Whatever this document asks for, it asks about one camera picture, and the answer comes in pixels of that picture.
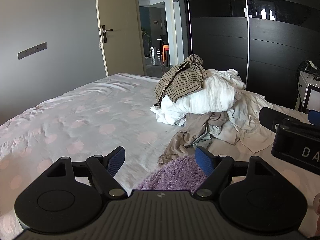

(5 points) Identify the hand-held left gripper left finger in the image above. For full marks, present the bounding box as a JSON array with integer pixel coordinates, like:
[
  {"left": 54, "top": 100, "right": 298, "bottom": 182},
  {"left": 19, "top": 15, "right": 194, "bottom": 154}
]
[{"left": 46, "top": 147, "right": 127, "bottom": 201}]

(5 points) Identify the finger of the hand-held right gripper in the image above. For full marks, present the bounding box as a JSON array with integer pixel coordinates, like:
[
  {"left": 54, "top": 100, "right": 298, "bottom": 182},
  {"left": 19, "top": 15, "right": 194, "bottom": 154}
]
[
  {"left": 308, "top": 109, "right": 320, "bottom": 126},
  {"left": 259, "top": 107, "right": 312, "bottom": 133}
]

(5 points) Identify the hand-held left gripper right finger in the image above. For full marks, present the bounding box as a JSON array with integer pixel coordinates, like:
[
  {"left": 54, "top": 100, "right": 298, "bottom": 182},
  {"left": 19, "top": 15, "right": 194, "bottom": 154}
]
[{"left": 195, "top": 146, "right": 276, "bottom": 201}]

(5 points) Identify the beige striped garment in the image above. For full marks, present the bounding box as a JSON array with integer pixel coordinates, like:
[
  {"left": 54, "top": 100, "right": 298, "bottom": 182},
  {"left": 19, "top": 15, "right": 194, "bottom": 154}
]
[{"left": 153, "top": 54, "right": 208, "bottom": 107}]

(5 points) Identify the white thin garment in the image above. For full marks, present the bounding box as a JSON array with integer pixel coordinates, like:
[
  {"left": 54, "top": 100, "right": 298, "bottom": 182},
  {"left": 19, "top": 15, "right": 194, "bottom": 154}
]
[{"left": 212, "top": 90, "right": 274, "bottom": 153}]

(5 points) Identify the white nightstand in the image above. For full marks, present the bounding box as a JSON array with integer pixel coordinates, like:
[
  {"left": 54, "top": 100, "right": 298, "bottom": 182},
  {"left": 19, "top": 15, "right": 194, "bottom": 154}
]
[{"left": 294, "top": 71, "right": 320, "bottom": 112}]

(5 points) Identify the pale blue garment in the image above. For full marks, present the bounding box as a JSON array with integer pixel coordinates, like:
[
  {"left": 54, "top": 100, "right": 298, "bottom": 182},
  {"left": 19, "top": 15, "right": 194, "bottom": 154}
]
[{"left": 192, "top": 124, "right": 222, "bottom": 148}]

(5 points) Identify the purple fluffy garment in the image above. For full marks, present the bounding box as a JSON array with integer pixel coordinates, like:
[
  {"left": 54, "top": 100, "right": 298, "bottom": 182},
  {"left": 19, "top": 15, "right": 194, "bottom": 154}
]
[{"left": 132, "top": 155, "right": 209, "bottom": 191}]

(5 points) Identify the taupe garment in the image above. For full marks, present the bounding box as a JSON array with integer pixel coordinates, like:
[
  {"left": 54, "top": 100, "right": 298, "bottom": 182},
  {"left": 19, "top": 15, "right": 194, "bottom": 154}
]
[{"left": 157, "top": 111, "right": 229, "bottom": 166}]

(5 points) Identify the bed with pink dotted sheet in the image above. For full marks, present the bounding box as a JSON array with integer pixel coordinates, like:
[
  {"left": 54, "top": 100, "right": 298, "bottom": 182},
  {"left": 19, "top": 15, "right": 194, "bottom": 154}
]
[{"left": 0, "top": 72, "right": 320, "bottom": 240}]

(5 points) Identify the white textured garment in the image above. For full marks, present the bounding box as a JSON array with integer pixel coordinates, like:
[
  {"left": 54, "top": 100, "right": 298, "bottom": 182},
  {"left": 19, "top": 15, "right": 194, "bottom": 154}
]
[{"left": 150, "top": 68, "right": 248, "bottom": 126}]

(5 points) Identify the black wardrobe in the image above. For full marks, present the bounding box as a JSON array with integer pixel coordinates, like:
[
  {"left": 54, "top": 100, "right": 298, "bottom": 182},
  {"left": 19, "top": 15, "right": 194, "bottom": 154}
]
[{"left": 182, "top": 0, "right": 320, "bottom": 110}]

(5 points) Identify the cream room door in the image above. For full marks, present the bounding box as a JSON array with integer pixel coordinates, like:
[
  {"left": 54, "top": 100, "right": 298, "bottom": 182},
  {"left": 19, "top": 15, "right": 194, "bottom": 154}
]
[{"left": 94, "top": 0, "right": 147, "bottom": 77}]

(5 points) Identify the dark door handle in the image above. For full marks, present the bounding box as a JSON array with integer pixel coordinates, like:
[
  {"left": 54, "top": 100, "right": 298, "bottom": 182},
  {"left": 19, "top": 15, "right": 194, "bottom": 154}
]
[{"left": 99, "top": 25, "right": 113, "bottom": 43}]

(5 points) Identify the grey wall switch panel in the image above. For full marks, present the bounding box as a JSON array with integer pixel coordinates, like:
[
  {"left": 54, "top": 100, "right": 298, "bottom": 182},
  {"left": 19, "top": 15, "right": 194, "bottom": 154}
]
[{"left": 17, "top": 42, "right": 48, "bottom": 60}]

